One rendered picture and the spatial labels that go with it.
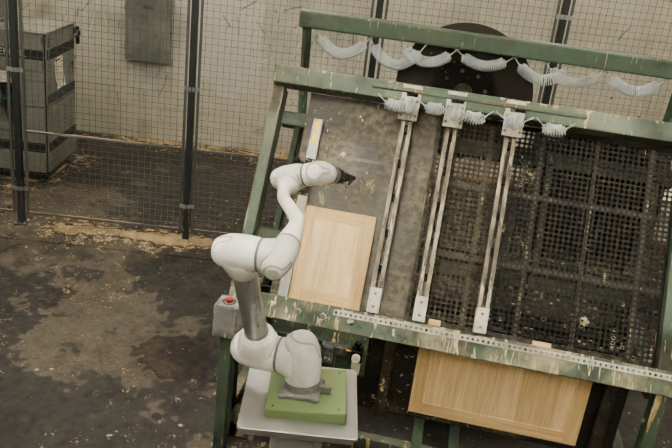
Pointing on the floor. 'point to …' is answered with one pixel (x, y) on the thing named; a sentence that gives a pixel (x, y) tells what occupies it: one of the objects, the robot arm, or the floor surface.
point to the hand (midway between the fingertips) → (350, 178)
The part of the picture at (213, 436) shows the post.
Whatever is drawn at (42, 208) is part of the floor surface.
